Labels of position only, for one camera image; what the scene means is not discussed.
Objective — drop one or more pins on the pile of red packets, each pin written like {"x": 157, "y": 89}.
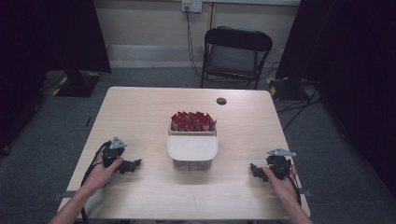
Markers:
{"x": 192, "y": 122}

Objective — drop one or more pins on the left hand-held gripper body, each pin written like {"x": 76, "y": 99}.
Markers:
{"x": 112, "y": 152}

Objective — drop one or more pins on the black curtain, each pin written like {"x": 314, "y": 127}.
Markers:
{"x": 351, "y": 62}
{"x": 46, "y": 46}

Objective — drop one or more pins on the person's right hand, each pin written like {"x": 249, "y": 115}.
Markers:
{"x": 281, "y": 186}

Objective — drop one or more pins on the black stand base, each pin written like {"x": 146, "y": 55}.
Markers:
{"x": 285, "y": 88}
{"x": 77, "y": 84}

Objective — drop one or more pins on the white lidded storage box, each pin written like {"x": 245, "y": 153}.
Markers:
{"x": 192, "y": 148}

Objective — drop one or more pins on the person's left hand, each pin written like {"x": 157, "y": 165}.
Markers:
{"x": 101, "y": 175}

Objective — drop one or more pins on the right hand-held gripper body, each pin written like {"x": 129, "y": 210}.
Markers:
{"x": 280, "y": 161}

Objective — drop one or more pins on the black folding chair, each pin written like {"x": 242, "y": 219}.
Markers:
{"x": 232, "y": 59}

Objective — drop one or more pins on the small black floor item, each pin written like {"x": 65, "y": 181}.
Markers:
{"x": 88, "y": 121}

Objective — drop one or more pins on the white wall socket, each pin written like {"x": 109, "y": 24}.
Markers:
{"x": 192, "y": 5}

